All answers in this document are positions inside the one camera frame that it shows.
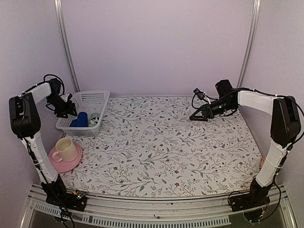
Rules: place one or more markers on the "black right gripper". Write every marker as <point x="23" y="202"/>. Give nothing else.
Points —
<point x="207" y="111"/>

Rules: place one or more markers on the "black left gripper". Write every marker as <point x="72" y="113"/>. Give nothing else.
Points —
<point x="69" y="109"/>

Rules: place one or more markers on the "blue towel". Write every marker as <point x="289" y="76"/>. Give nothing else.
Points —
<point x="81" y="121"/>

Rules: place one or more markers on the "white plastic basket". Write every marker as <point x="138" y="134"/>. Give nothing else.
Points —
<point x="90" y="108"/>

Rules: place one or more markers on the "light green towel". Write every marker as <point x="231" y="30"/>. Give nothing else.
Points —
<point x="93" y="120"/>

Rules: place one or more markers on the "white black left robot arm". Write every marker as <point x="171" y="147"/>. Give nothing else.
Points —
<point x="25" y="124"/>

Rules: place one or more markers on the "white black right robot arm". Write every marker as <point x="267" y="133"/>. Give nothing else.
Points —
<point x="285" y="130"/>

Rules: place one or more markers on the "pink cup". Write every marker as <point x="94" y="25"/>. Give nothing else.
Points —
<point x="65" y="151"/>

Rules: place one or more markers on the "pink plate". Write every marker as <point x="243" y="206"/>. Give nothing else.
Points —
<point x="61" y="164"/>

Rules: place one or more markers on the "orange patterned round object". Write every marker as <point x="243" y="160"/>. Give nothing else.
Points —
<point x="261" y="163"/>

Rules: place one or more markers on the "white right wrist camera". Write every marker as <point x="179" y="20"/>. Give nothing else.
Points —
<point x="200" y="95"/>

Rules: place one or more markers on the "aluminium front rail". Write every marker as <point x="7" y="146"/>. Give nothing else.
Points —
<point x="105" y="211"/>

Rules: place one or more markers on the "left aluminium frame post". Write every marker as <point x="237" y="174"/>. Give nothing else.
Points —
<point x="64" y="39"/>

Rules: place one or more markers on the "aluminium frame post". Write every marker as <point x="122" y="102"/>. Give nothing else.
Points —
<point x="250" y="41"/>
<point x="64" y="39"/>

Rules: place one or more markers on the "right aluminium frame post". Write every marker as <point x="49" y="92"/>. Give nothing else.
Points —
<point x="250" y="41"/>

